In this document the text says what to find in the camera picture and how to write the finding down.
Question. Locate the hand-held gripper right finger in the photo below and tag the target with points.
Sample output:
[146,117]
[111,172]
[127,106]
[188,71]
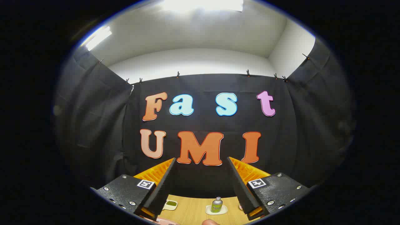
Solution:
[240,187]

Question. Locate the green drink bottle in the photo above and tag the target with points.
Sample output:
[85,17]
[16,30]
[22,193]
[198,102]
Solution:
[216,206]

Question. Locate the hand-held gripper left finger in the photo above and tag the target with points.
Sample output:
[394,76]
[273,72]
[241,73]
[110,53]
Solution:
[162,187]

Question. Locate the pile of green beans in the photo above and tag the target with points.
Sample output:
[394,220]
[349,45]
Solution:
[171,203]

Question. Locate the white divided snack tray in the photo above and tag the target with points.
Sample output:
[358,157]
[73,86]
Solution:
[170,207]

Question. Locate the row of black cloth clips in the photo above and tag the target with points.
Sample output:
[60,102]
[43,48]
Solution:
[177,75]

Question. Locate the white square coaster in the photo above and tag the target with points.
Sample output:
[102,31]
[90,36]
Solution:
[223,211]

